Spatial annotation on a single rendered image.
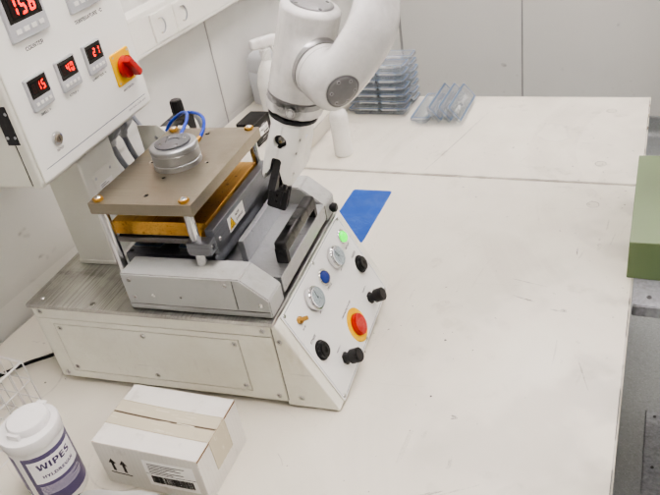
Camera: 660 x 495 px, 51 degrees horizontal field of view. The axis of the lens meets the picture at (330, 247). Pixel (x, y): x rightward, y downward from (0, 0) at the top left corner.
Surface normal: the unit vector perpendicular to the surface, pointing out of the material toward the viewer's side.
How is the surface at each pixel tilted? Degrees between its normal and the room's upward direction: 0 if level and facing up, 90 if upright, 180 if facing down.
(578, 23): 90
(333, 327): 65
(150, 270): 0
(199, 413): 1
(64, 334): 90
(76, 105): 90
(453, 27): 90
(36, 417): 1
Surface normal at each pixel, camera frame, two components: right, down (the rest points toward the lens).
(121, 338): -0.29, 0.56
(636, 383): -0.15, -0.83
